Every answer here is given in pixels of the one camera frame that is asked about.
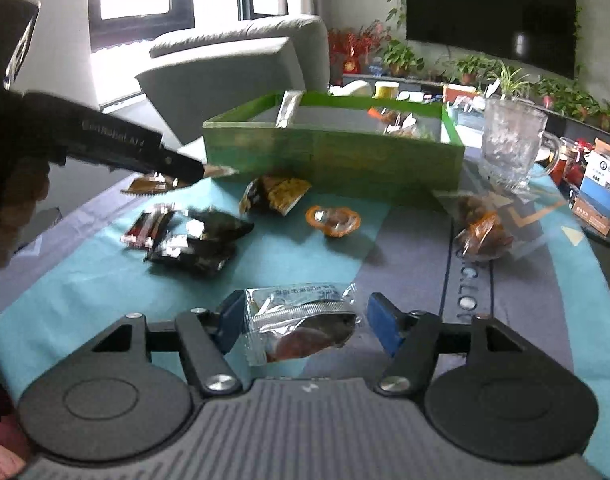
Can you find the orange jelly cup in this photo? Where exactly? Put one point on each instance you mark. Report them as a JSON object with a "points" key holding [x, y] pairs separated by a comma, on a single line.
{"points": [[335, 220]]}

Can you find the grey sofa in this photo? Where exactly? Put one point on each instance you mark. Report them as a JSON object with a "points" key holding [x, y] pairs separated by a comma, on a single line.
{"points": [[220, 70]]}

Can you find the green potted plant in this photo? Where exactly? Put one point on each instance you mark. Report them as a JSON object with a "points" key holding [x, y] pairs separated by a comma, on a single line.
{"points": [[470, 67], [400, 55]]}

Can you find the orange label clear snack packet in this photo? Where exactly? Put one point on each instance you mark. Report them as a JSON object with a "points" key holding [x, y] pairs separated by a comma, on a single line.
{"points": [[485, 235]]}

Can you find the brown silver snack packet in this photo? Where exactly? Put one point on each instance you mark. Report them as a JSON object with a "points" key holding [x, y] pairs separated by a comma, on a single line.
{"points": [[145, 187]]}

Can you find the brown yellow snack packet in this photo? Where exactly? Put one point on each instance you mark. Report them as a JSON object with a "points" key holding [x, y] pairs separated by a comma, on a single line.
{"points": [[280, 195]]}

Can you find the row of potted plants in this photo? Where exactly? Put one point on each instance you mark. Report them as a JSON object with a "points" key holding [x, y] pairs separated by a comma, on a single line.
{"points": [[575, 100]]}

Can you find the white blue carton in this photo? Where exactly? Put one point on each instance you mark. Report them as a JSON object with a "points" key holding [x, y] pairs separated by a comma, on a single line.
{"points": [[602, 195]]}

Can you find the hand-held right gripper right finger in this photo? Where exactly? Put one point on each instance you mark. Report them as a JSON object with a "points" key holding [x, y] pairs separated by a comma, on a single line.
{"points": [[385, 322]]}

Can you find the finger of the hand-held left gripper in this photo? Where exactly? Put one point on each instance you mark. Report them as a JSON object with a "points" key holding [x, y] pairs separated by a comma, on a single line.
{"points": [[182, 167]]}

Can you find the yellow canister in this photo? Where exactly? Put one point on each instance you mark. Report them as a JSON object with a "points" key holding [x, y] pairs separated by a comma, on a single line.
{"points": [[386, 91]]}

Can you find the black glossy snack packet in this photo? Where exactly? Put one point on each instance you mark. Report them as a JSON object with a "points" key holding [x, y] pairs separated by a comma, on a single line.
{"points": [[195, 257], [220, 227]]}

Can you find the black television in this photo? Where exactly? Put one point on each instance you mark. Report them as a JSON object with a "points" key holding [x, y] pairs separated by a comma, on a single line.
{"points": [[485, 10]]}

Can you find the red flower decoration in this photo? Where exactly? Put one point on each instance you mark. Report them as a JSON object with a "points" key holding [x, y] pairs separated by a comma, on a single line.
{"points": [[350, 45]]}

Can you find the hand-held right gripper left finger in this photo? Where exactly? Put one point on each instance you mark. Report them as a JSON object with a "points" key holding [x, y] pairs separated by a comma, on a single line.
{"points": [[232, 317]]}

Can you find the dark framed window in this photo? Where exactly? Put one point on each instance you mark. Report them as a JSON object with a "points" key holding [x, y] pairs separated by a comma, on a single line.
{"points": [[180, 20]]}

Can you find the glass teapot with red tea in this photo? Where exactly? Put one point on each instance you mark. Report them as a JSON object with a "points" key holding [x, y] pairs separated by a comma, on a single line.
{"points": [[572, 160]]}

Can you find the red white carton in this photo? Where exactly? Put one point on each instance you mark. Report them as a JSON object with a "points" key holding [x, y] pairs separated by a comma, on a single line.
{"points": [[460, 95]]}

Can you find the white plush cushion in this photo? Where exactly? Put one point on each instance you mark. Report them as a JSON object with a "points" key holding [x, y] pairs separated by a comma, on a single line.
{"points": [[352, 89]]}

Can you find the red black snack packet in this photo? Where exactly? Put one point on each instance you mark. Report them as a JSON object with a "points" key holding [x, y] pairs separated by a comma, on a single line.
{"points": [[147, 230]]}

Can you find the clear dark filling snack packet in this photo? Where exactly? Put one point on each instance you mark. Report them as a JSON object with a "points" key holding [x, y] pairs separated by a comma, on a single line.
{"points": [[305, 335]]}

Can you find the spider plant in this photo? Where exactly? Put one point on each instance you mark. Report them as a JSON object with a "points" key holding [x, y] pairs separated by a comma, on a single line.
{"points": [[510, 80]]}

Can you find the person's left hand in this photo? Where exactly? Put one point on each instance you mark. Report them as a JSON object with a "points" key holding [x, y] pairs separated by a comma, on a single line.
{"points": [[15, 210]]}

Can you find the orange white snack packet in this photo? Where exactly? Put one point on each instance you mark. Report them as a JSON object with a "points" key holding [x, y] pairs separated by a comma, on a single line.
{"points": [[402, 122]]}

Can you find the green cardboard box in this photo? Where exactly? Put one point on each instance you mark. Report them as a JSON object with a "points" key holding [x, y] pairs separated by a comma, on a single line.
{"points": [[335, 165]]}

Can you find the clear glass mug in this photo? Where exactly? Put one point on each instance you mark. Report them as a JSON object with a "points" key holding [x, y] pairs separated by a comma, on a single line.
{"points": [[510, 140]]}

